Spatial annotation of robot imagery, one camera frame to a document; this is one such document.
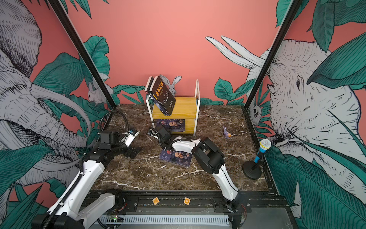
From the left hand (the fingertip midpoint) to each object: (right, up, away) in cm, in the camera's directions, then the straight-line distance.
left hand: (134, 140), depth 81 cm
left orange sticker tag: (+14, -31, -6) cm, 35 cm away
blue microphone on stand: (+70, -19, +5) cm, 73 cm away
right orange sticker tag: (+30, -31, -6) cm, 44 cm away
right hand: (+13, +6, +16) cm, 22 cm away
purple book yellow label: (+14, +21, +1) cm, 25 cm away
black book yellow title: (+16, +27, +3) cm, 31 cm away
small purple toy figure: (+59, +1, +20) cm, 63 cm away
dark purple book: (+20, +8, +18) cm, 28 cm away
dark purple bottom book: (+27, -13, +10) cm, 31 cm away
